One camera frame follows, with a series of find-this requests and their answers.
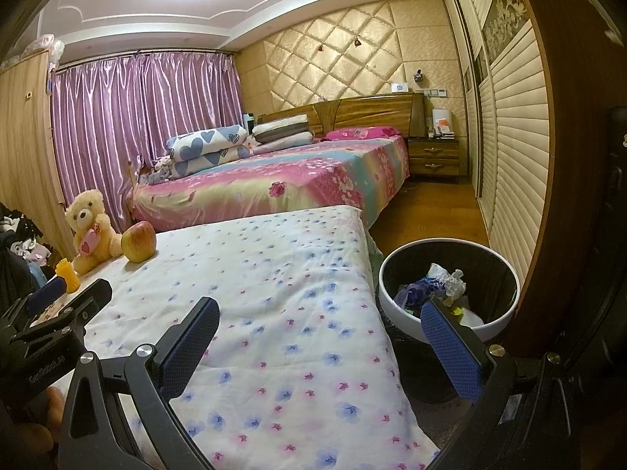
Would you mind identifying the folded heart print quilt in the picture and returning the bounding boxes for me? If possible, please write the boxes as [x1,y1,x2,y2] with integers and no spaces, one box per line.
[169,144,254,177]

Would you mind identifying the white floral blanket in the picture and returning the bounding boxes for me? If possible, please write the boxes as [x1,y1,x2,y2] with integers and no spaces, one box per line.
[44,206,442,470]

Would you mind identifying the yellow red apple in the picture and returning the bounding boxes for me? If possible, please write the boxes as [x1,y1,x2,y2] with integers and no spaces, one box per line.
[121,221,158,264]

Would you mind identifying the brown wooden door frame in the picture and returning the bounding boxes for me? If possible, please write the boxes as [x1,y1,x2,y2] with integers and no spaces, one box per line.
[504,0,627,363]

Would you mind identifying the small yellow ribbed cup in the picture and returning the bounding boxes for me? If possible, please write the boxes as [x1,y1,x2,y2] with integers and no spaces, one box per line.
[55,257,82,295]

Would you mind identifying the light wooden wardrobe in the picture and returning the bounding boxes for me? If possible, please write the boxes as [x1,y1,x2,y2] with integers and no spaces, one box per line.
[0,49,67,255]

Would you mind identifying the wooden nightstand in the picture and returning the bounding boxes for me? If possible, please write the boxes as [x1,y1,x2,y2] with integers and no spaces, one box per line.
[408,138,461,177]

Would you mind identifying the grey striped pillow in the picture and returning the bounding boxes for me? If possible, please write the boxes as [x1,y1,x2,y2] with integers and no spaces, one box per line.
[252,115,312,138]

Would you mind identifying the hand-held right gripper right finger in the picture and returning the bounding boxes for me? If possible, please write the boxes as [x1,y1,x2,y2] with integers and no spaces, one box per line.
[420,298,587,470]

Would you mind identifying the person's left hand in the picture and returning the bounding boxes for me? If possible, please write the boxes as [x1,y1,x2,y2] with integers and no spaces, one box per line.
[0,386,65,470]

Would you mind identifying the pink pillow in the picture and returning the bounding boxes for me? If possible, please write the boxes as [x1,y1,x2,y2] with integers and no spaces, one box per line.
[326,126,402,142]

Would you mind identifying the purple curtain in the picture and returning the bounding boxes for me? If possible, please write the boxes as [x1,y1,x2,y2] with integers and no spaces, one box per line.
[49,51,244,236]

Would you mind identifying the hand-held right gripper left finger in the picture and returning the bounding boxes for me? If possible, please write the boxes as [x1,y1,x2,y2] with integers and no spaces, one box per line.
[58,296,221,470]

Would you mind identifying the black white trash bin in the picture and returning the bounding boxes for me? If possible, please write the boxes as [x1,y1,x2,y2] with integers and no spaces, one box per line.
[378,239,521,349]

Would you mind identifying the white orange box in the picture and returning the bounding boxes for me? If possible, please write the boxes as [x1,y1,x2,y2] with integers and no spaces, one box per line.
[432,109,454,136]

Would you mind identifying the blue snack wrapper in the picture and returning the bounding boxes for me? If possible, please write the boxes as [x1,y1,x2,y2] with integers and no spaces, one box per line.
[394,278,444,312]

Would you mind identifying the wooden headboard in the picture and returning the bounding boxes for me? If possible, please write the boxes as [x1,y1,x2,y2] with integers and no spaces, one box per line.
[257,92,427,141]

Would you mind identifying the plain white pillow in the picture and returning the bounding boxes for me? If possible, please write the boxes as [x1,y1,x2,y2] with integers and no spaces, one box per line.
[255,130,317,147]

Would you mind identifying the yellow teddy bear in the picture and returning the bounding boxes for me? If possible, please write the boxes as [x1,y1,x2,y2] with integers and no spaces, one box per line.
[65,188,123,275]

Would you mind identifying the white tissue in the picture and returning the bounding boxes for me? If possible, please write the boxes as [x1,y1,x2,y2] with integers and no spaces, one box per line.
[426,263,466,299]

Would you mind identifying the cream slatted sliding wardrobe doors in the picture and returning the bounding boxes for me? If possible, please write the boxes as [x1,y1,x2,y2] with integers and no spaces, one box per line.
[438,0,555,304]

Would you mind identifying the clear plastic bag on wardrobe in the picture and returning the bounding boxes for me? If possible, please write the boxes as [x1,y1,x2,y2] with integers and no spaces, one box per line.
[29,34,65,72]

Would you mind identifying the heart pattern pillow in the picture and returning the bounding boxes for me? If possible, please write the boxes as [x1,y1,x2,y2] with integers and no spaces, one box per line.
[165,126,250,160]

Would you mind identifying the bed with pink floral sheet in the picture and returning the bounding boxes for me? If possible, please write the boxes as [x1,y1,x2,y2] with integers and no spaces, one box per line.
[130,134,412,234]

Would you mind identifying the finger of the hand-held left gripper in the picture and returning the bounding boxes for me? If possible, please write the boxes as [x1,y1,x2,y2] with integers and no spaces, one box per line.
[14,279,113,341]
[0,277,68,328]

